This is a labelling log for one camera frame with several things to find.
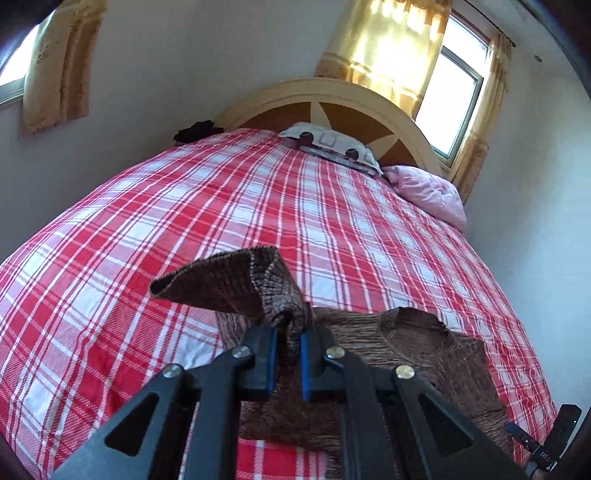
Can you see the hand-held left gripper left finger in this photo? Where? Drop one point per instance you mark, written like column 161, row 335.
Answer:
column 272, row 364

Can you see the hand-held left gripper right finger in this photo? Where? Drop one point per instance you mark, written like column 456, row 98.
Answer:
column 305, row 369

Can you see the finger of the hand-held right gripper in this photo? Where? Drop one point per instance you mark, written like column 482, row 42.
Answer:
column 565, row 422
column 521, row 436

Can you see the brown knit sweater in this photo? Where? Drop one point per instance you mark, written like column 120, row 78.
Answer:
column 415, row 341

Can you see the red plaid bed sheet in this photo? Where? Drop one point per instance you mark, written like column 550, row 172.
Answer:
column 231, row 207

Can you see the pink pillow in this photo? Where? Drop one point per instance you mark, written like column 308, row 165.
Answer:
column 425, row 189

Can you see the white black patterned pillow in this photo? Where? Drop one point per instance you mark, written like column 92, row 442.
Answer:
column 323, row 138

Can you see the dark cloth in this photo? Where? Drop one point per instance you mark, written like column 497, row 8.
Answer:
column 196, row 130

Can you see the cream and brown wooden headboard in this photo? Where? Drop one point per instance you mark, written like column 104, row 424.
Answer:
column 295, row 113

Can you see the window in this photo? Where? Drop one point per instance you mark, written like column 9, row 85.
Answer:
column 14, row 69
column 455, row 101

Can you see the yellow curtain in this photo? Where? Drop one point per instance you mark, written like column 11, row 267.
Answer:
column 55, row 69
column 489, row 106
column 388, row 55

